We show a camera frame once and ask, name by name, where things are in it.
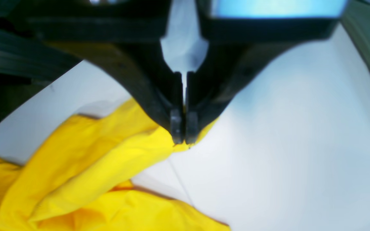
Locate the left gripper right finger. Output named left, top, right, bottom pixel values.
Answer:
left=185, top=0, right=348, bottom=144

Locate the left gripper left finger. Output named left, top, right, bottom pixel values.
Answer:
left=0, top=0, right=184, bottom=144

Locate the orange t-shirt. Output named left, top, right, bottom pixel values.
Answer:
left=0, top=99, right=230, bottom=231

